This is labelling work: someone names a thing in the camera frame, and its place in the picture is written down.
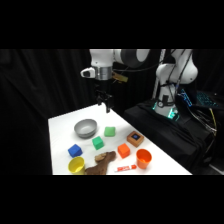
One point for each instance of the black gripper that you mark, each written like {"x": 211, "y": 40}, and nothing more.
{"x": 102, "y": 87}

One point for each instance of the red cube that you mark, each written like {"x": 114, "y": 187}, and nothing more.
{"x": 123, "y": 150}

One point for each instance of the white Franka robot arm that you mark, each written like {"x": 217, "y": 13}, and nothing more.
{"x": 103, "y": 58}

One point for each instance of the green cube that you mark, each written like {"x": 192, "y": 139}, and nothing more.
{"x": 97, "y": 142}

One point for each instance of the blue cube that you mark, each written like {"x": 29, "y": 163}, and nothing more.
{"x": 75, "y": 150}

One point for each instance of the light green soft block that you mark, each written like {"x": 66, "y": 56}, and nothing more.
{"x": 109, "y": 131}

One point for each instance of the tan tag on wrist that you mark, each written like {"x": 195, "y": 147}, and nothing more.
{"x": 119, "y": 77}

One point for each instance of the grey bowl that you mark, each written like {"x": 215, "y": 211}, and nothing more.
{"x": 85, "y": 128}

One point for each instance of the wooden block with blue face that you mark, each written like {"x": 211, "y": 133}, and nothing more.
{"x": 135, "y": 138}

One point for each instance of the brown plush dinosaur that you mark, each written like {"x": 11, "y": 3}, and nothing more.
{"x": 101, "y": 163}

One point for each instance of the black curtain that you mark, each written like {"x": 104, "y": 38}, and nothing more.
{"x": 40, "y": 86}

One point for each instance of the orange cup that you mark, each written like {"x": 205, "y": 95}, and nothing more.
{"x": 143, "y": 158}

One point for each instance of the yellow cup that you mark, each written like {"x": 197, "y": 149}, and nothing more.
{"x": 76, "y": 165}

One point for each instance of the red and white marker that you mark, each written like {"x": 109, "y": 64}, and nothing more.
{"x": 125, "y": 168}

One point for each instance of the black robot stand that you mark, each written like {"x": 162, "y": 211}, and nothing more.
{"x": 166, "y": 133}

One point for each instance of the small green light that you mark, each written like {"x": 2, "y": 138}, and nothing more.
{"x": 173, "y": 114}

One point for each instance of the blue lit keyboard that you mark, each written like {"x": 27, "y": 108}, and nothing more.
{"x": 206, "y": 98}

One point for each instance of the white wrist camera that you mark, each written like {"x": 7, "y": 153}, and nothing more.
{"x": 87, "y": 72}

